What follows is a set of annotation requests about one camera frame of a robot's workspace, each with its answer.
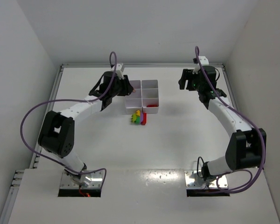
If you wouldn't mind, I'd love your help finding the red lego brick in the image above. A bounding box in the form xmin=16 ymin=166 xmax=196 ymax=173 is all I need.
xmin=146 ymin=104 xmax=158 ymax=108

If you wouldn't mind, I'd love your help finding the multicolour lego cluster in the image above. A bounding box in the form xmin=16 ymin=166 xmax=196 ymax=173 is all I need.
xmin=131 ymin=110 xmax=147 ymax=126

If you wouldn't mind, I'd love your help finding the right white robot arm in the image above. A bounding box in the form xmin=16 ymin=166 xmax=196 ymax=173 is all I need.
xmin=178 ymin=66 xmax=266 ymax=180

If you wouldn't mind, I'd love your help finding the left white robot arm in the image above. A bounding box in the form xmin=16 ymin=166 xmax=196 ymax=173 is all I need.
xmin=38 ymin=71 xmax=134 ymax=179

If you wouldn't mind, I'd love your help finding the white six-compartment container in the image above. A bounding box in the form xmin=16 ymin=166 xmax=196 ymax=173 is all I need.
xmin=125 ymin=80 xmax=159 ymax=114

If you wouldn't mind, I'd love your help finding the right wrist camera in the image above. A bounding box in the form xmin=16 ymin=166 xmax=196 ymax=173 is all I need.
xmin=192 ymin=56 xmax=209 ymax=74

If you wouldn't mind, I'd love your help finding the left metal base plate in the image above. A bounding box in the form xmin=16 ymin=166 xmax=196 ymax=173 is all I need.
xmin=60 ymin=170 xmax=104 ymax=190

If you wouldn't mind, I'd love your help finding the metal base plate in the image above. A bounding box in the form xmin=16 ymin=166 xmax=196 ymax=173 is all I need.
xmin=60 ymin=170 xmax=104 ymax=190
xmin=184 ymin=169 xmax=228 ymax=190

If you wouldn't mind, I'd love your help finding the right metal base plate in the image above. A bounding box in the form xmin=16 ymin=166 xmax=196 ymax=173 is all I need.
xmin=184 ymin=169 xmax=228 ymax=190

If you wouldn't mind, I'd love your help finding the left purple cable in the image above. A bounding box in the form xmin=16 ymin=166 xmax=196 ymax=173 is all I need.
xmin=20 ymin=51 xmax=107 ymax=182

